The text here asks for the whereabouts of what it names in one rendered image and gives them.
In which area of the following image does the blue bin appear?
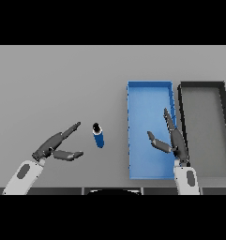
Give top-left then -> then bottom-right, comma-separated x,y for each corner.
127,80 -> 180,181

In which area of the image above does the blue pipe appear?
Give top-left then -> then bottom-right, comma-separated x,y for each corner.
92,122 -> 105,149

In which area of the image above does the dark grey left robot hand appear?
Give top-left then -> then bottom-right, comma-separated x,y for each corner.
31,121 -> 84,163

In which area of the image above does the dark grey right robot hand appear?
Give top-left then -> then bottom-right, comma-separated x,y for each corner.
146,107 -> 191,167

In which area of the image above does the dark grey bin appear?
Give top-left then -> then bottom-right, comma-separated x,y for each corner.
177,81 -> 226,178

